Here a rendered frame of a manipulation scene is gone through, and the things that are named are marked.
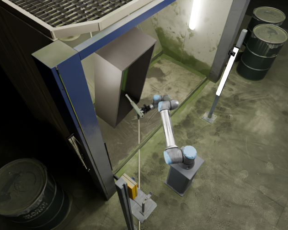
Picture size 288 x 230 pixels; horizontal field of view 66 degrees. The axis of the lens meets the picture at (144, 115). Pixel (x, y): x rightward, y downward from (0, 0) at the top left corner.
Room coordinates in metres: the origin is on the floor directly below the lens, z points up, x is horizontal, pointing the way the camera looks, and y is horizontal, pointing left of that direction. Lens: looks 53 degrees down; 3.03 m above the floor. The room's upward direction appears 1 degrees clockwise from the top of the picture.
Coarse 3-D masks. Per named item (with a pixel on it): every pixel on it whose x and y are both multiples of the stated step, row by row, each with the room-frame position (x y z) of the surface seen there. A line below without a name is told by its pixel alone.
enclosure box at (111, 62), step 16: (128, 32) 2.10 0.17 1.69; (112, 48) 1.83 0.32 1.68; (128, 48) 1.87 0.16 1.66; (144, 48) 1.90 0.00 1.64; (96, 64) 1.75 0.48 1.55; (112, 64) 1.63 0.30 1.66; (128, 64) 1.65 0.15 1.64; (144, 64) 2.14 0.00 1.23; (96, 80) 1.78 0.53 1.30; (112, 80) 1.64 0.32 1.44; (128, 80) 2.29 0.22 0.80; (144, 80) 2.11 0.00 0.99; (96, 96) 1.82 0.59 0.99; (112, 96) 1.66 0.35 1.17; (128, 96) 2.26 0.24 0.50; (96, 112) 1.86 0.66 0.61; (112, 112) 1.68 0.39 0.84; (128, 112) 1.98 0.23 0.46
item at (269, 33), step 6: (258, 30) 3.51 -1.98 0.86; (264, 30) 3.51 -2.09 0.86; (270, 30) 3.51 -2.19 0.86; (276, 30) 3.51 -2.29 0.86; (282, 30) 3.50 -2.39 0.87; (258, 36) 3.32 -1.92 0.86; (264, 36) 3.33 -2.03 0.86; (270, 36) 3.32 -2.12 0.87; (276, 36) 3.33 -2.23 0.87; (282, 36) 3.33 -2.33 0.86
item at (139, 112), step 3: (129, 99) 2.14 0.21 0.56; (132, 102) 2.08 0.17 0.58; (132, 105) 2.04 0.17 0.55; (135, 105) 2.01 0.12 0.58; (135, 108) 1.96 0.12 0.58; (138, 108) 1.96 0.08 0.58; (138, 111) 1.90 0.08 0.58; (138, 114) 1.92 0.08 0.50; (141, 114) 1.85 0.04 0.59; (138, 117) 1.91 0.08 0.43; (141, 117) 1.83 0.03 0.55
